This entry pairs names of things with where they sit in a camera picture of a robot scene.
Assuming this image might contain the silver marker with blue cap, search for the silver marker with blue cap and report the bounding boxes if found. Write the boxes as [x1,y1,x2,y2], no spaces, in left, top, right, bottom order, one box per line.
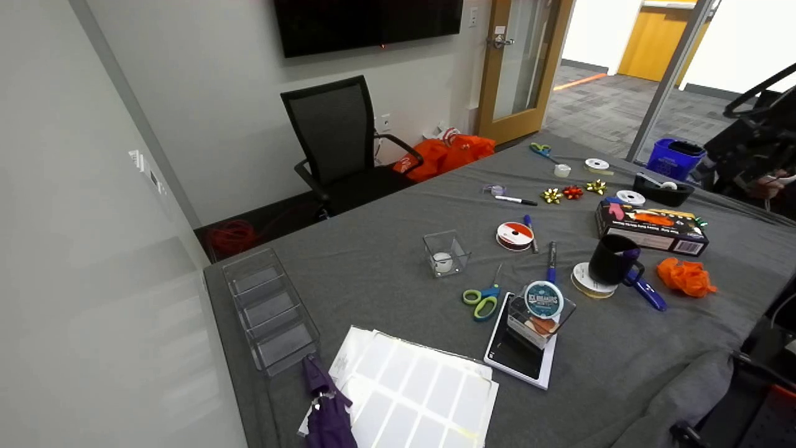
[542,241,563,288]
[521,211,542,255]

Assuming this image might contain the small clear plastic box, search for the small clear plastic box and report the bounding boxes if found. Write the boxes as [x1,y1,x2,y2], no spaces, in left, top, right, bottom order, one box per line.
[422,226,471,280]

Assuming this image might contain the orange bag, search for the orange bag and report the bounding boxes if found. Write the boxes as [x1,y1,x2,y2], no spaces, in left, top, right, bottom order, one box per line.
[394,132,500,183]

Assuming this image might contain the grey tablecloth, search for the grey tablecloth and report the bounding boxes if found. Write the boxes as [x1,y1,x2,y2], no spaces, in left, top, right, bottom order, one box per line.
[203,130,796,448]

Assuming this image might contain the red and white ribbon spool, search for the red and white ribbon spool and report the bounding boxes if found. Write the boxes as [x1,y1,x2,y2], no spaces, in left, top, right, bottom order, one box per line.
[493,218,537,253]

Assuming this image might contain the blue and green scissors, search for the blue and green scissors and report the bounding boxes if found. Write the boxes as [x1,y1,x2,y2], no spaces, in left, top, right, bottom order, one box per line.
[527,138,567,166]
[460,280,507,324]

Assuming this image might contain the black mesh office chair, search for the black mesh office chair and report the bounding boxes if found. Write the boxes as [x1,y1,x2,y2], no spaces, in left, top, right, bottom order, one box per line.
[280,73,428,218]

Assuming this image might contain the black marker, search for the black marker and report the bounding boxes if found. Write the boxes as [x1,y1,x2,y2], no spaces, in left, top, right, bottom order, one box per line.
[495,191,542,208]

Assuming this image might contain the clear plastic tray organizer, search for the clear plastic tray organizer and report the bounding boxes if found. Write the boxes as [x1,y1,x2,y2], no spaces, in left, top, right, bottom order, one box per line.
[221,252,321,376]

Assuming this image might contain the blue ribbon spool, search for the blue ribbon spool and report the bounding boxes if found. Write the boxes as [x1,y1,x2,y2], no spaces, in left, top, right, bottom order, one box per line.
[521,279,567,321]

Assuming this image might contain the clear plastic container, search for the clear plastic container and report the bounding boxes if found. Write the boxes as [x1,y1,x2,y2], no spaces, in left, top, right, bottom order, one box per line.
[505,280,581,344]

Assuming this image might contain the wooden door with glass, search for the wooden door with glass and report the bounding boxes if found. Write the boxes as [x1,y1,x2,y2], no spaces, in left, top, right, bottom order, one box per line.
[476,0,578,145]

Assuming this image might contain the white label sheets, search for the white label sheets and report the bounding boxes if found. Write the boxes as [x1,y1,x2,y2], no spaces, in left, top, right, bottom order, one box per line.
[327,324,504,448]

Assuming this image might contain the black and white tablet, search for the black and white tablet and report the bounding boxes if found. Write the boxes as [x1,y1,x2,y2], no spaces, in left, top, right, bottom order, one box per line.
[481,288,560,394]

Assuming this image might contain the wide white ribbon spool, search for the wide white ribbon spool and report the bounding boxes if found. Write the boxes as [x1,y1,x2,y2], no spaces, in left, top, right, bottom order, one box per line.
[567,258,619,304]

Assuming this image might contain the purple cloth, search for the purple cloth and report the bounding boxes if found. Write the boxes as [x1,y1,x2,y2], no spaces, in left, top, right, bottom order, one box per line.
[296,356,361,448]

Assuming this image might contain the black nitrile glove box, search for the black nitrile glove box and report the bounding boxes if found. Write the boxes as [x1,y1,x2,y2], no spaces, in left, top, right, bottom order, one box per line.
[593,196,711,258]

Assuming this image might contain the black tape dispenser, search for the black tape dispenser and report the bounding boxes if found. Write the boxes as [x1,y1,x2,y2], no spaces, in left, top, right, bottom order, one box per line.
[632,168,698,208]

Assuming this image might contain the blue bin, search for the blue bin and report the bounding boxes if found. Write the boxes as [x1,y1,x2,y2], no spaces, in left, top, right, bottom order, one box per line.
[646,137,706,183]

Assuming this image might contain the orange nitrile gloves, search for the orange nitrile gloves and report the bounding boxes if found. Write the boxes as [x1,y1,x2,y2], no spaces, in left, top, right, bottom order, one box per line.
[655,255,720,301]

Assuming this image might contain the yellow wooden door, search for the yellow wooden door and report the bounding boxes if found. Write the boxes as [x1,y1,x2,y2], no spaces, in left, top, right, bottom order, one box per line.
[618,2,700,85]

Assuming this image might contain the red coiled cable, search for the red coiled cable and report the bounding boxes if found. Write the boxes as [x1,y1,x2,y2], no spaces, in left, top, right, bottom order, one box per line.
[204,218,264,258]

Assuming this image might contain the black wall television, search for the black wall television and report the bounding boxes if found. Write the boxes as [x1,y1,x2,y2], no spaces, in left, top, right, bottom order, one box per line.
[272,0,465,59]

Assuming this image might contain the black cup with handle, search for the black cup with handle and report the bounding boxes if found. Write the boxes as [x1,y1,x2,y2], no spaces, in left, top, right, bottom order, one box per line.
[585,231,648,288]

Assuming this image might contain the white wall thermostat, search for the white wall thermostat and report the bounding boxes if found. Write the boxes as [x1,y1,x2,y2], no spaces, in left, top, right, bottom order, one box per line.
[126,146,167,193]

